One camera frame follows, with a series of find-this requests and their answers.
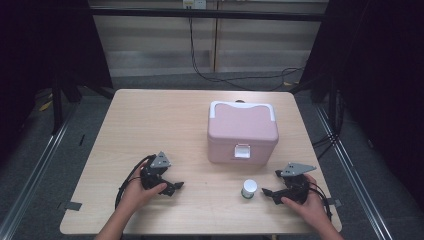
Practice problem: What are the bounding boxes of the black floor cables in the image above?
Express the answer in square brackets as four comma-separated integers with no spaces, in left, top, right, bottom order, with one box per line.
[311,132,342,160]

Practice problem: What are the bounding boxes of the pink plastic storage box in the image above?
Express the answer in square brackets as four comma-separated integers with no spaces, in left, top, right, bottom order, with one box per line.
[206,100,280,166]

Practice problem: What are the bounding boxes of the grey tape piece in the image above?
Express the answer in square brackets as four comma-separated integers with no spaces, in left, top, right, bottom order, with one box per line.
[57,200,83,212]
[324,197,343,208]

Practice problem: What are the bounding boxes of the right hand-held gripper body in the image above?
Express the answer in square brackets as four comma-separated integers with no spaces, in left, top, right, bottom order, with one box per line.
[275,162,317,205]

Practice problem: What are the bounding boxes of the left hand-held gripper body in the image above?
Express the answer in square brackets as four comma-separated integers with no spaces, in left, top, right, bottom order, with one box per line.
[139,151,172,192]

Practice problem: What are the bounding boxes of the black metal stand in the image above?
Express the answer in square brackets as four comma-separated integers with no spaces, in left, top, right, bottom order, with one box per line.
[289,73,343,136]
[50,74,84,136]

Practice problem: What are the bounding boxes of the person's right hand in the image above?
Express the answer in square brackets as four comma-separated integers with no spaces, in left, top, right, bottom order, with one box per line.
[280,173,330,231]

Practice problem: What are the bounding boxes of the yellow tape piece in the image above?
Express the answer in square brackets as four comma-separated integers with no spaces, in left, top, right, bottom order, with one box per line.
[37,99,54,113]

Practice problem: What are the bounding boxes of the left hand-held gripper black cable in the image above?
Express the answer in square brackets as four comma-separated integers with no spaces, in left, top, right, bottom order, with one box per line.
[114,153,158,210]

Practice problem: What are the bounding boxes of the black horizontal bar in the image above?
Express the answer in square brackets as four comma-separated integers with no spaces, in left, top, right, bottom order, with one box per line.
[89,7,329,23]

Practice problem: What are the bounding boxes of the metal floor rail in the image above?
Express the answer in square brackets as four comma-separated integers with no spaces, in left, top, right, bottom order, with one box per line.
[313,103,396,240]
[0,101,79,240]

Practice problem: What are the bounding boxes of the white bottle with green label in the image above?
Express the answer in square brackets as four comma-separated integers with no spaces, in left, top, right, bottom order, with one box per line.
[240,178,259,200]

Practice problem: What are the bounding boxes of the black curtain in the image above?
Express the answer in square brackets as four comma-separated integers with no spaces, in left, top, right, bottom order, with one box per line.
[298,0,424,204]
[0,0,115,164]

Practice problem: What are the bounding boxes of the black wall cable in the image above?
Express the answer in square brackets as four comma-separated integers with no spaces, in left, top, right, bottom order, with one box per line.
[187,16,305,93]

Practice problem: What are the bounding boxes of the white wall socket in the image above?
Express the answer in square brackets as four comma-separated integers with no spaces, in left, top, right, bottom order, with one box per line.
[182,0,208,10]

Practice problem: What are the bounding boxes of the person's left hand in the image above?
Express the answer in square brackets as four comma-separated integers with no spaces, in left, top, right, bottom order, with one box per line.
[119,159,168,215]

